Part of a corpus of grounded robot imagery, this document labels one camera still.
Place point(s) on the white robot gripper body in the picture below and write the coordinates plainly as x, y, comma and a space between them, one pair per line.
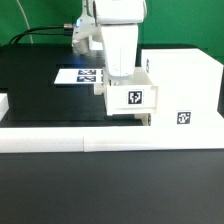
120, 46

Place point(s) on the white drawer box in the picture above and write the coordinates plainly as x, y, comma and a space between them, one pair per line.
137, 95
146, 119

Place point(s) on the white fiducial marker sheet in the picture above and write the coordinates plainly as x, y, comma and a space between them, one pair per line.
79, 76

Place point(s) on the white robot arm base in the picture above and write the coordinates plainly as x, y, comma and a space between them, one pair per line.
96, 13

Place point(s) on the white drawer cabinet frame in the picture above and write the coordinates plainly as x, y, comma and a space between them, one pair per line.
188, 82

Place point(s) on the white U-shaped fence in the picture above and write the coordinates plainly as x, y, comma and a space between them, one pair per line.
119, 138

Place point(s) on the white front drawer box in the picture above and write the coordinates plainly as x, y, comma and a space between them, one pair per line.
146, 119

